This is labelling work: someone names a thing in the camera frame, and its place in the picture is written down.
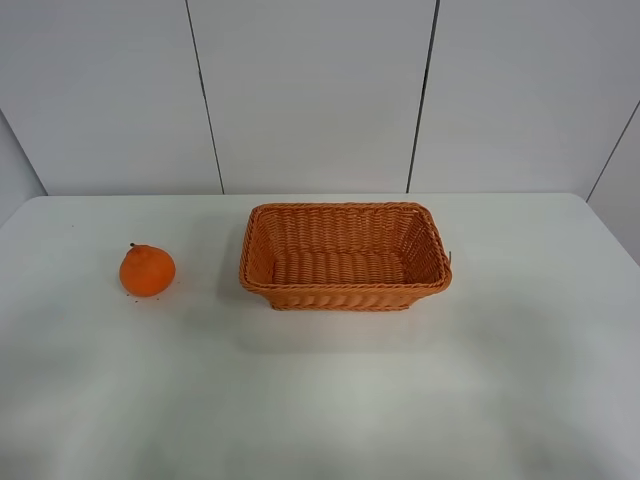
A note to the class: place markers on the orange fruit with stem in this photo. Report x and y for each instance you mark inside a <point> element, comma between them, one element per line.
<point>146,270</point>

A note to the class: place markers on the orange woven wicker basket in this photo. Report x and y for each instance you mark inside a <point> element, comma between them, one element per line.
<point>343,256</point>

